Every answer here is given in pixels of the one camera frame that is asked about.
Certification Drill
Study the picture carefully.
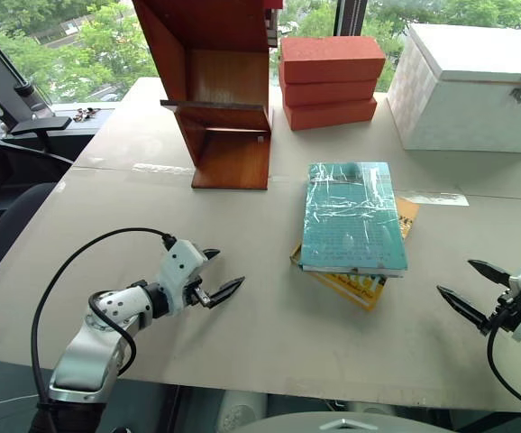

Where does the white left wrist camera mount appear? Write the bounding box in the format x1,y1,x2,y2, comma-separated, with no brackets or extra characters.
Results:
155,239,211,317

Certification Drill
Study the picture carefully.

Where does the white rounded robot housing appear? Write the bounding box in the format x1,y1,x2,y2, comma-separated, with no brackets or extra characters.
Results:
216,389,270,433

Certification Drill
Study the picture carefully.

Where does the small dark windowsill clutter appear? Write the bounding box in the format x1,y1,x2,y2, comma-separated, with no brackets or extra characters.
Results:
71,106,103,124

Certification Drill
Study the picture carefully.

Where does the black office chair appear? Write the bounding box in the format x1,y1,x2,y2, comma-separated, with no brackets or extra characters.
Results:
0,130,78,299

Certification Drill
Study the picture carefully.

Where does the dark window frame post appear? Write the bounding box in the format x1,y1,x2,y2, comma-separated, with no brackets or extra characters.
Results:
334,0,370,39

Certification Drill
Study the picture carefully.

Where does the yellow paperback book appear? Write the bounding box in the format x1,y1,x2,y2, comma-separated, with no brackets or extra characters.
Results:
288,195,421,313

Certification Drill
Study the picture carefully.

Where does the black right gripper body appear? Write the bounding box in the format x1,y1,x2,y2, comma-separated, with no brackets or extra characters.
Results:
489,288,521,336

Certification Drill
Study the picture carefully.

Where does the teal plastic-wrapped book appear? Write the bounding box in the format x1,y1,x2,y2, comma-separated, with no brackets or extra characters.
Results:
297,161,410,279

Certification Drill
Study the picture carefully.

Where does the brown wooden bookshelf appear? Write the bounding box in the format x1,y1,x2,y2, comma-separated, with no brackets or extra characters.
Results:
132,0,275,192

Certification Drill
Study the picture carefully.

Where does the orange brick block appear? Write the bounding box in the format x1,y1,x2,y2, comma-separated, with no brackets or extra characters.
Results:
279,36,388,86
281,78,379,109
282,97,379,133

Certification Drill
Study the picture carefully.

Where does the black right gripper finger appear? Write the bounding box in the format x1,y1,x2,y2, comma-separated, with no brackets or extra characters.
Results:
436,284,492,337
467,258,513,287

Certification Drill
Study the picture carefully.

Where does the white lidded box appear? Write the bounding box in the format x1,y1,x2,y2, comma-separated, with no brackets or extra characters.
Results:
386,23,521,156

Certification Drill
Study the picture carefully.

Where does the clear plastic wrapper scrap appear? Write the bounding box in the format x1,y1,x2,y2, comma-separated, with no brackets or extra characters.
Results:
394,189,471,208

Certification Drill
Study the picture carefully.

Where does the grey rounded robot torso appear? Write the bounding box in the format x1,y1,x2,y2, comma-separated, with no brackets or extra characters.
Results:
223,416,462,433

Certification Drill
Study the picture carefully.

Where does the black chair armrest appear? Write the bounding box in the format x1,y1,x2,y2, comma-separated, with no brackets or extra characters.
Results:
9,115,74,154

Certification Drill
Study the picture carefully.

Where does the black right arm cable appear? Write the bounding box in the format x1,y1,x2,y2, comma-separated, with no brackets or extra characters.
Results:
486,310,521,414

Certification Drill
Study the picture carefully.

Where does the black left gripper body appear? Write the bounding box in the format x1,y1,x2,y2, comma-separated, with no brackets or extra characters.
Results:
186,278,213,309

